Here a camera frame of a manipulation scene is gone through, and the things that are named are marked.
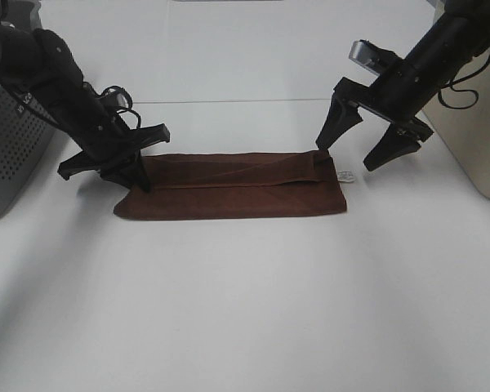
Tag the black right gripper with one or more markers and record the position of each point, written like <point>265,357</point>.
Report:
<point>397,96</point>

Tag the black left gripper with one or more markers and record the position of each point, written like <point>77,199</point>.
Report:
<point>110,140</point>

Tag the brown towel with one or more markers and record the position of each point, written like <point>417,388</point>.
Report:
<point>187,187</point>

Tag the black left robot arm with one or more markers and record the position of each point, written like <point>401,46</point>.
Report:
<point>40,63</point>

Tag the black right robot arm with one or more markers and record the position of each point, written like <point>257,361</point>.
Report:
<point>460,34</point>

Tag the white towel care label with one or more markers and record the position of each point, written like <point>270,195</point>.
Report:
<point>345,176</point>

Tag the beige storage bin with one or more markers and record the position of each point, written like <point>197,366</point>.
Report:
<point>461,116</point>

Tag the grey perforated laundry basket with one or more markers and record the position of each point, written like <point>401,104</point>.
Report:
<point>23,138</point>

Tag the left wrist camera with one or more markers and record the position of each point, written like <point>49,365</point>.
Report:
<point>116,97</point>

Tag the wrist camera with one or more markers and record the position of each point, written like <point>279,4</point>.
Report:
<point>371,57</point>
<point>116,97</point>

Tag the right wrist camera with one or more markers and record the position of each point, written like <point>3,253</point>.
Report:
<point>371,57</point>

